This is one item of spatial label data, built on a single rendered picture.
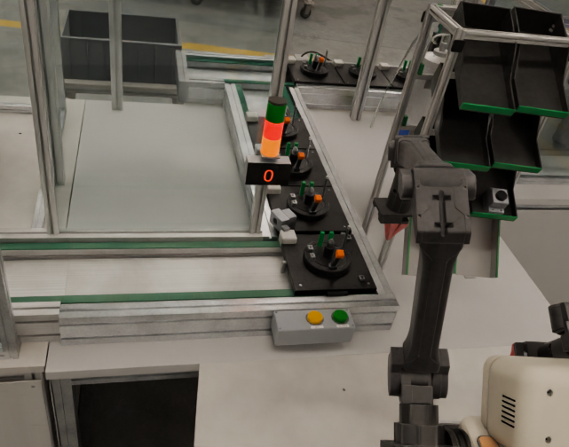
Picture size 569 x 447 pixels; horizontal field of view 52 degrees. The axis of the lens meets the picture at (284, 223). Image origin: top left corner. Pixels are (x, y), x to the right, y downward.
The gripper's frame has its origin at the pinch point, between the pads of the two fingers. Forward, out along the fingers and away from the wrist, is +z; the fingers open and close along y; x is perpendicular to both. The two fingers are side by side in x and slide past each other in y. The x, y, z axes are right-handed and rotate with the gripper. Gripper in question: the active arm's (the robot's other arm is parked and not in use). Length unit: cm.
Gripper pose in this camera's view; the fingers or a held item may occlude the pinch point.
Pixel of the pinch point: (388, 236)
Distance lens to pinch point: 142.1
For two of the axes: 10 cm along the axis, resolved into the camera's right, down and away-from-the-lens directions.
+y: -9.7, 0.0, -2.3
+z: -1.4, 7.7, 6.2
